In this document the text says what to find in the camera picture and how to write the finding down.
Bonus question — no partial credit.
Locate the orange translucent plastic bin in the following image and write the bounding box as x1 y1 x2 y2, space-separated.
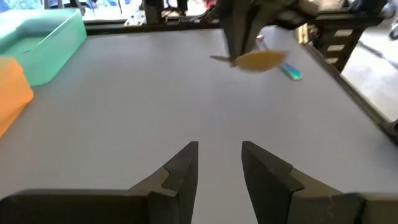
0 57 34 138

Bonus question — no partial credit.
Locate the iridescent rainbow spoon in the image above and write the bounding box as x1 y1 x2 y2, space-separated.
254 33 303 82

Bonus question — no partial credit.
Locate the gold metal spoon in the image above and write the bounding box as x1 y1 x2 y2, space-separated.
210 49 289 73

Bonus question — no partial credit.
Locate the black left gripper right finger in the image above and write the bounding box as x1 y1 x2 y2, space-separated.
241 140 398 224

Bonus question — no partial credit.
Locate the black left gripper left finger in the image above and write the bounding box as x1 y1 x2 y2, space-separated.
0 141 199 224

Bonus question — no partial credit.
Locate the teal translucent plastic bin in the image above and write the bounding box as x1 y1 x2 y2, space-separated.
0 8 88 87

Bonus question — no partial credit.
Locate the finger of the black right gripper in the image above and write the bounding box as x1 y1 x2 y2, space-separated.
220 0 247 66
244 0 280 55

